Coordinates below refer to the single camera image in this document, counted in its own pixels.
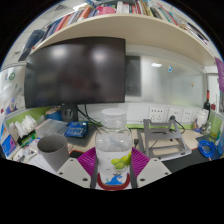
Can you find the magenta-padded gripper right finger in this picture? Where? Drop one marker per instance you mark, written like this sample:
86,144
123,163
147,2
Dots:
141,161

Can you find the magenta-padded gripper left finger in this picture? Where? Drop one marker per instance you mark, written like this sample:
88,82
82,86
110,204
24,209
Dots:
85,161

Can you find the clear plastic water bottle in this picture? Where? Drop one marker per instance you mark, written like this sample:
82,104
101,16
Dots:
113,146

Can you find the grey cup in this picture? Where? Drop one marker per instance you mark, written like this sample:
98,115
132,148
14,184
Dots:
53,151

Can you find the blue circuit board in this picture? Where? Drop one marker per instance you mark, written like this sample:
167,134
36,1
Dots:
76,129

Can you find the grey metal laptop stand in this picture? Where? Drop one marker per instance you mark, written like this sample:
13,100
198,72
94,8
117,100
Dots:
163,133

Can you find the clear plastic box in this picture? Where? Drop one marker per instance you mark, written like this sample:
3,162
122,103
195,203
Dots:
51,127

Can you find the blue round container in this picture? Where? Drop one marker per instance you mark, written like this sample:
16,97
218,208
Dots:
53,114

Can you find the white tissue stack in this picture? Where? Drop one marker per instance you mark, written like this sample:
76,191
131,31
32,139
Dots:
23,126

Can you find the white round jar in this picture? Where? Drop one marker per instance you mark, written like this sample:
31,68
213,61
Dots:
201,119

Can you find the dark wine bottle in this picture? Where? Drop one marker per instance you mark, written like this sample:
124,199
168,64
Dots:
207,103

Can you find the black computer monitor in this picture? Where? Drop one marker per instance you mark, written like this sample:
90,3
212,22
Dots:
75,71

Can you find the purple hanging sign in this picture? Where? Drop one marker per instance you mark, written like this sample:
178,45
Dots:
220,75

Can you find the white wall socket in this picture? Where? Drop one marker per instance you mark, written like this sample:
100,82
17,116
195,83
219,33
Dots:
174,115
188,115
156,114

